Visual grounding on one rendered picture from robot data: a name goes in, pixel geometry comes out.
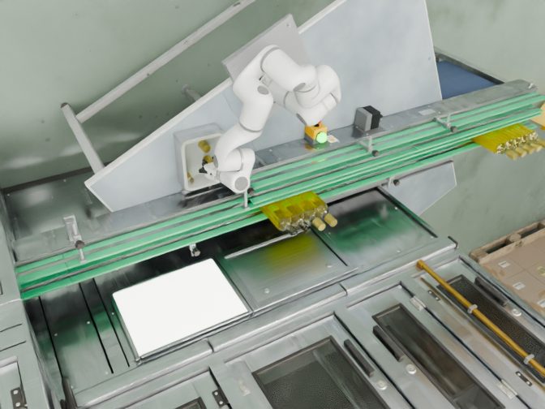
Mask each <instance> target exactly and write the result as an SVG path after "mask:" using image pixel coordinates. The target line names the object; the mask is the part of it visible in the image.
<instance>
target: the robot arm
mask: <svg viewBox="0 0 545 409"><path fill-rule="evenodd" d="M261 76H263V77H262V78H261V80H260V81H259V78H260V77H261ZM233 92H234V94H235V95H236V96H237V97H238V98H239V99H240V100H241V102H242V103H243V107H242V111H241V114H240V116H239V119H238V123H237V124H235V125H234V126H232V127H231V128H230V129H229V130H228V131H227V132H226V133H225V134H223V135H222V137H221V138H220V139H219V140H218V142H217V146H216V149H215V152H214V156H213V157H212V159H213V162H211V163H208V162H207V161H205V160H204V159H203V160H202V168H200V169H199V173H203V174H206V175H205V176H206V177H207V178H208V179H211V180H212V181H215V182H221V183H223V184H224V185H226V186H227V187H228V188H229V189H231V190H232V191H234V192H237V193H241V192H244V191H246V190H247V189H248V188H249V185H250V175H251V171H252V167H253V165H254V162H255V154H254V151H253V150H252V149H249V148H244V149H236V148H237V147H238V146H239V145H242V144H245V143H247V142H250V141H252V140H254V139H256V138H258V137H259V136H260V135H261V134H262V131H263V129H264V125H265V123H266V121H267V118H268V116H269V113H270V111H271V109H272V106H273V102H274V101H275V102H276V103H277V104H278V105H280V106H282V107H283V108H285V109H286V110H288V111H289V112H290V113H292V114H293V115H295V116H296V117H297V118H298V119H299V120H300V121H301V122H302V123H303V124H304V125H306V126H308V127H311V126H314V125H316V124H317V123H318V122H319V121H320V120H322V119H323V118H324V117H325V116H326V115H327V114H328V113H329V112H330V111H331V110H332V109H333V108H334V107H335V106H336V105H337V104H338V103H339V102H340V101H341V86H340V81H339V78H338V76H337V74H336V72H335V71H334V70H333V69H332V68H331V67H330V66H328V65H324V64H323V65H319V66H318V67H317V68H315V67H314V65H312V64H310V63H306V64H303V65H301V66H299V65H298V64H297V63H296V62H295V61H294V60H293V59H292V58H290V57H289V56H288V55H287V54H286V53H285V52H284V51H283V50H282V49H281V48H280V47H279V46H277V45H268V46H266V47H265V48H264V49H262V50H261V51H260V52H259V53H258V55H257V56H256V57H255V58H254V59H253V60H252V61H251V62H250V63H249V64H248V65H247V66H246V67H245V68H244V69H243V70H242V72H241V73H240V74H239V75H238V77H237V79H236V80H235V81H234V85H233Z"/></svg>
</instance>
